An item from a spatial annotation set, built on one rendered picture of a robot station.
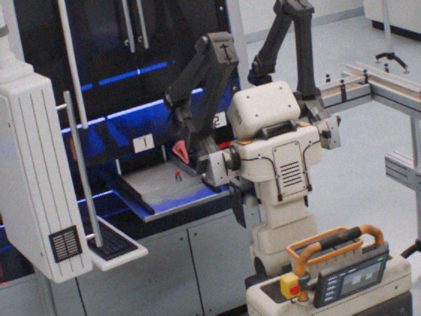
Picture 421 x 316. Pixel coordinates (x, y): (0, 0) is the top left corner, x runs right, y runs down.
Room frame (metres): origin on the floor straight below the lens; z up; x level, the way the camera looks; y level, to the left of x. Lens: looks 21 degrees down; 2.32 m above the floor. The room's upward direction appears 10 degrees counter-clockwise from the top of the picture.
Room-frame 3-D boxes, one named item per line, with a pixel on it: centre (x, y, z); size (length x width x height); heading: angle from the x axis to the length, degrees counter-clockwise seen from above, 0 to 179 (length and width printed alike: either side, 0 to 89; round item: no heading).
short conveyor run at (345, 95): (4.10, -0.48, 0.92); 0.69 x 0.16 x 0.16; 112
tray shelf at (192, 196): (3.54, 0.06, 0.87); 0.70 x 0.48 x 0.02; 112
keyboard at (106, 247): (3.22, 0.49, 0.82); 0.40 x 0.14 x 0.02; 29
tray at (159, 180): (3.54, 0.24, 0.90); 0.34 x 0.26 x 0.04; 22
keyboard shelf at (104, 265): (3.20, 0.52, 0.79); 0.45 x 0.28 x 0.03; 29
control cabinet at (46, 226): (3.13, 0.69, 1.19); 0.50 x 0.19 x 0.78; 29
